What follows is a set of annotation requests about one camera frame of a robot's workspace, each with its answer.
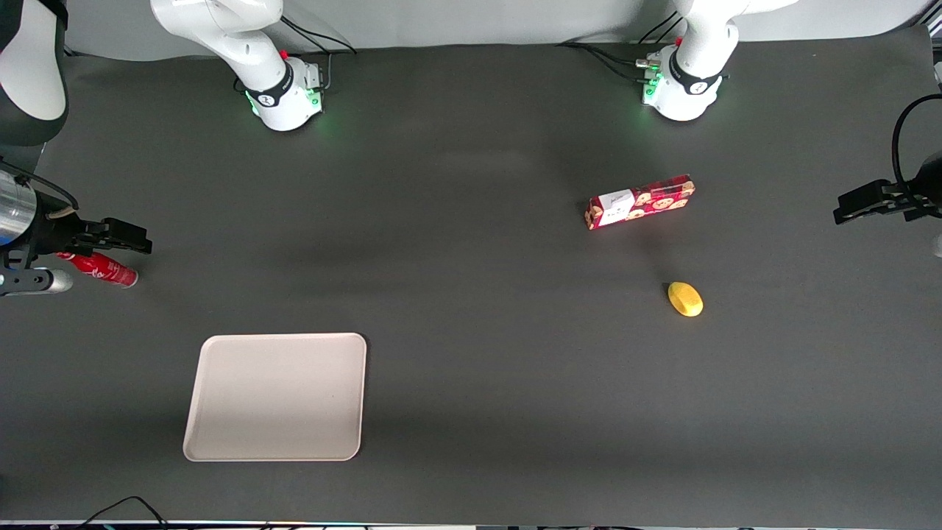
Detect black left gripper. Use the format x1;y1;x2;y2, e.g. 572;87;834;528
833;151;942;225

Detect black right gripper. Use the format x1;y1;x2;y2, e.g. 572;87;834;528
31;193;154;257

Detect red coke bottle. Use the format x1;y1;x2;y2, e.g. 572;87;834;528
56;251;139;289

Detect beige plastic tray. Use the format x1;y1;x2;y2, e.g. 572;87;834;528
183;333;367;463

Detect yellow lemon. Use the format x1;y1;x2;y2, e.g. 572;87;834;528
667;280;704;318

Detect red cookie box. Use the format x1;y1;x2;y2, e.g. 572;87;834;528
584;174;696;231

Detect black looped gripper cable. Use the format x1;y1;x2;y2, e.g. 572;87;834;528
891;93;942;194

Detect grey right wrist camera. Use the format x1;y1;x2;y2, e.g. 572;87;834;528
0;268;74;297

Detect black table edge cable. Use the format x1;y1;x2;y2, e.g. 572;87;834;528
77;495;171;530

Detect black right base cable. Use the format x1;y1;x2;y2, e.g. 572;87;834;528
280;15;358;91

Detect black left base cables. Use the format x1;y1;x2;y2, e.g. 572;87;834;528
558;10;681;83

